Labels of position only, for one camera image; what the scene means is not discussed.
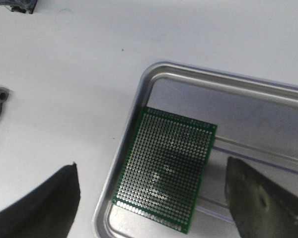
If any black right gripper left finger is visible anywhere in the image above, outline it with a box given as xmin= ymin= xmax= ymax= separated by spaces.
xmin=0 ymin=163 xmax=80 ymax=238

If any green perforated circuit board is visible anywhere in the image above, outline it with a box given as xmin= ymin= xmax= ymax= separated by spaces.
xmin=112 ymin=107 xmax=217 ymax=234

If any silver metal tray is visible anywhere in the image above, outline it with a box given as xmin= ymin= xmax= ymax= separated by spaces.
xmin=92 ymin=62 xmax=298 ymax=238

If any red emergency stop button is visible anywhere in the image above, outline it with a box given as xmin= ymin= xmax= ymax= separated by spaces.
xmin=0 ymin=0 xmax=38 ymax=14

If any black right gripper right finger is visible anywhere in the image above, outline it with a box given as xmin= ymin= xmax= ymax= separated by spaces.
xmin=224 ymin=157 xmax=298 ymax=238

